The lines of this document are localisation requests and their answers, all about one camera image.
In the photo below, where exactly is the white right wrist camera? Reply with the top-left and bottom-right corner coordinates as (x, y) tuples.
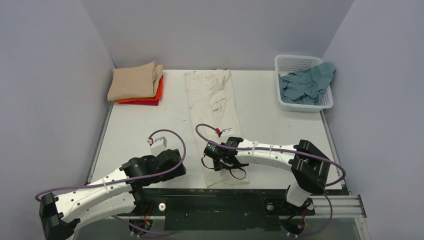
(215, 128), (234, 138)

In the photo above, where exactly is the aluminium right base rail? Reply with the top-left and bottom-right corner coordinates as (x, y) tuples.
(307, 195), (367, 218)

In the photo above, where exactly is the crimson folded t shirt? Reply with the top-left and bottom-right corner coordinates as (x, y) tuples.
(116, 100), (160, 106)

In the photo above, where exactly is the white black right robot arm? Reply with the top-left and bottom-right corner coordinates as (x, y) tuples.
(203, 137), (331, 215)

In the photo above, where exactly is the white plastic basket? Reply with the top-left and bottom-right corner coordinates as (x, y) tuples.
(274, 54), (336, 113)

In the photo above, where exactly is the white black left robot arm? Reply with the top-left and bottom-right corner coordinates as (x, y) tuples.
(39, 149), (187, 240)

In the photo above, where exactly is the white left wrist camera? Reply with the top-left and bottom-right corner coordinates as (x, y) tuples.
(147, 137), (167, 157)

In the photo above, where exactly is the teal crumpled t shirt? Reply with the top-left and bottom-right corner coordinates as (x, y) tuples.
(278, 62), (336, 106)

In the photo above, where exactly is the beige folded t shirt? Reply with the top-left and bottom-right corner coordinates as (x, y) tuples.
(107, 61), (164, 101)

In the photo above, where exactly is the orange folded t shirt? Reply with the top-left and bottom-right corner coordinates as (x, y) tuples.
(114, 75), (165, 104)

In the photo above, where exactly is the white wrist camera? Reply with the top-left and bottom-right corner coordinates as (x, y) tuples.
(147, 137), (167, 157)
(215, 128), (234, 138)

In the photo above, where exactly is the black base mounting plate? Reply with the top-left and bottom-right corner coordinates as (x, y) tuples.
(116, 188), (328, 231)

